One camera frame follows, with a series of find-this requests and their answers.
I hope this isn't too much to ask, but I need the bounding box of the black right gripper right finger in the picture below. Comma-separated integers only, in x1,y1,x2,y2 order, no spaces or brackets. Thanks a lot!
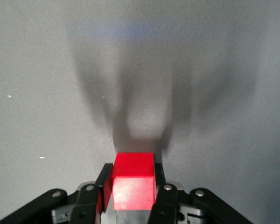
147,162,254,224

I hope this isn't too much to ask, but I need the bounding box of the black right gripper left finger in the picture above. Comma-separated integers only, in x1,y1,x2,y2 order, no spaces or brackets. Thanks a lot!
0,163,114,224

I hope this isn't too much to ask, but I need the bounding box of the small red cube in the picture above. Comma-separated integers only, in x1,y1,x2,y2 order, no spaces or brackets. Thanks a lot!
110,152,157,211

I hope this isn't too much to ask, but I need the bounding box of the dark gray table mat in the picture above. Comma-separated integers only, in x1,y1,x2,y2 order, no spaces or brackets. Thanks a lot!
0,0,280,224

